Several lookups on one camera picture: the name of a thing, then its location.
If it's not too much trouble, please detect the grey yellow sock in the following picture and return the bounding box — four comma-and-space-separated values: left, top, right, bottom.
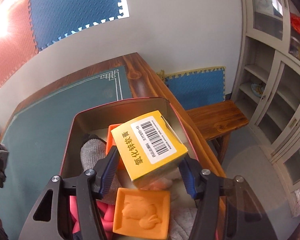
170, 207, 197, 240

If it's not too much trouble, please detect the pink foam knot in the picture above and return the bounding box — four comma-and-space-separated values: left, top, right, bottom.
69, 195, 116, 240

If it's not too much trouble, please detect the light grey knit glove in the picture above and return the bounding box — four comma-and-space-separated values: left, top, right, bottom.
80, 134, 121, 205

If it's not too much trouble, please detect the yellow-orange toy cube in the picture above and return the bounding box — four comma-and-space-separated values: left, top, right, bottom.
113, 187, 171, 239

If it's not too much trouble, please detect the yellow medicine box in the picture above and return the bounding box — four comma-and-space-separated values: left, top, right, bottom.
111, 110, 188, 189

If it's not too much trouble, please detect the red-orange number cube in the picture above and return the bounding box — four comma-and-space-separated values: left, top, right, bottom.
106, 124, 125, 170

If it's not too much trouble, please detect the white fluffy ball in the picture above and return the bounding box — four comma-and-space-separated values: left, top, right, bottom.
149, 168, 181, 191

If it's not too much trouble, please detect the green table mat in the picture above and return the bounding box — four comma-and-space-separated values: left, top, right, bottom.
0, 66, 132, 239

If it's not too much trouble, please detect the wooden bench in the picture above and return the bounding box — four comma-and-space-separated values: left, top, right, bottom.
187, 100, 249, 163

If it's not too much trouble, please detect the pink tin box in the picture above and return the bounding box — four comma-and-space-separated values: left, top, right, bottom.
59, 96, 221, 240

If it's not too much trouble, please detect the blue floor foam mat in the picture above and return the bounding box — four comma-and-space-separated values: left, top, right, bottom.
163, 66, 225, 110

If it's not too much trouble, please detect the beige glass door cabinet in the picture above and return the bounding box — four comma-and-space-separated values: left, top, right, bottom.
232, 0, 300, 217

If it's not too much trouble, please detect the red cloth on shelf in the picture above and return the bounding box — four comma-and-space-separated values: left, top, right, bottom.
290, 13, 300, 34

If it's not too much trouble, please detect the red foam wall mat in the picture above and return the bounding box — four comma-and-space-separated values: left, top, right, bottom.
0, 0, 39, 87

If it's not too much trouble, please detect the blue foam wall mat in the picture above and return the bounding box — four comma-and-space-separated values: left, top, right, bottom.
30, 0, 124, 51

